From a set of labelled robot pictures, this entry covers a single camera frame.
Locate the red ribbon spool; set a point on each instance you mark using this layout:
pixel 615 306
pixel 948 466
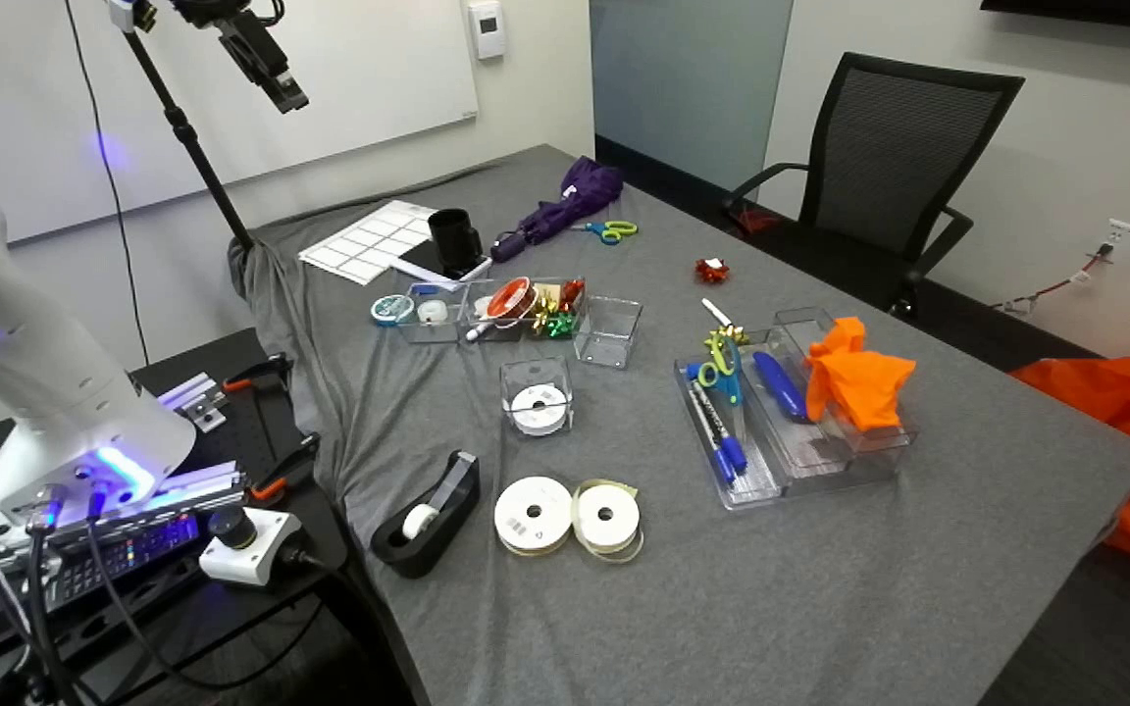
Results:
pixel 511 301

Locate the black office chair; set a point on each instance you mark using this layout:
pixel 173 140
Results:
pixel 889 150

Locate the green gift bow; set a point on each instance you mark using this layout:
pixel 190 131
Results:
pixel 561 327

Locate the white ribbon spool in container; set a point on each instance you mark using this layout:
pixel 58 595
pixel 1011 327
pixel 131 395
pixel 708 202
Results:
pixel 540 408

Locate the clear tray with blue marker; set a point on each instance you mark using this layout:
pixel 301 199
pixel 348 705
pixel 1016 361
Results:
pixel 780 414

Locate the long clear organizer tray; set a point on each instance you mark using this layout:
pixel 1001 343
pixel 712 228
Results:
pixel 467 325

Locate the teal tape roll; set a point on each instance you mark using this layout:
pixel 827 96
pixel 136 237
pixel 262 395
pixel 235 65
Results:
pixel 392 306

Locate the grey tablecloth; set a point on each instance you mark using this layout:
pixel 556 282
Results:
pixel 889 585

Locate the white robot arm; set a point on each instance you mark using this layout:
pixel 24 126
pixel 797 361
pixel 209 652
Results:
pixel 81 423

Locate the gold gift bow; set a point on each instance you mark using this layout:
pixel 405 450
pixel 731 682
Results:
pixel 548 318

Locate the black cup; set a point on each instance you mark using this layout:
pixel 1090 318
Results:
pixel 453 233

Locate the small empty clear container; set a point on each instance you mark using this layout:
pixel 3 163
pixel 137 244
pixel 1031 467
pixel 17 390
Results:
pixel 608 330

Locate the black camera tripod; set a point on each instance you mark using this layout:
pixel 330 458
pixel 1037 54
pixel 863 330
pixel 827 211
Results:
pixel 136 18

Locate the blue marker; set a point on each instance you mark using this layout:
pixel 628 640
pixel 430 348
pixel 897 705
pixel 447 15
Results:
pixel 780 386

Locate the white label sheet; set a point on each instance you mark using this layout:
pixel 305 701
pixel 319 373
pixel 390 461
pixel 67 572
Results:
pixel 371 244

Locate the blue pen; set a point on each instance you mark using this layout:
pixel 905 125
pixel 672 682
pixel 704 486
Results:
pixel 725 450

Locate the white ribbon spool left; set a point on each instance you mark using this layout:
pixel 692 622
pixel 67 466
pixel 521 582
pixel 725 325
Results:
pixel 532 517

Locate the white ribbon spool gold edge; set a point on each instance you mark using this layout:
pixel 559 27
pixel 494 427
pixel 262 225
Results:
pixel 608 520

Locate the black tape dispenser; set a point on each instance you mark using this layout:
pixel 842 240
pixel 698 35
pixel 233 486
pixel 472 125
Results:
pixel 417 534

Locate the green scissors by umbrella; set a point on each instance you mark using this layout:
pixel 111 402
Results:
pixel 615 233

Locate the clear tape roll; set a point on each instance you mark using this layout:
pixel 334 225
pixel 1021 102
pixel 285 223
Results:
pixel 434 312

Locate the green yellow scissors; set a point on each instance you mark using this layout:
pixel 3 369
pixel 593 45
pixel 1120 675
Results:
pixel 718 368

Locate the small red bow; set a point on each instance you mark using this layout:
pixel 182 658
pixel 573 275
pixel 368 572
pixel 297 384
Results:
pixel 712 271

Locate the white marker on table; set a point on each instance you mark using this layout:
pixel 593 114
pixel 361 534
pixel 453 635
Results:
pixel 717 312

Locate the purple folded umbrella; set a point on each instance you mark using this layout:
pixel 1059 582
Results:
pixel 586 189

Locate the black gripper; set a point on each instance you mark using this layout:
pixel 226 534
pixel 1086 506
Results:
pixel 254 48

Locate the clear tray with pens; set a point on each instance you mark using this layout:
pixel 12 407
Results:
pixel 756 488

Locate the orange cloth in container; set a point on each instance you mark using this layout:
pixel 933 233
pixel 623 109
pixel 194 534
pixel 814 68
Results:
pixel 851 378

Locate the clear container with white spool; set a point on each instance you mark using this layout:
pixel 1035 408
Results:
pixel 523 373

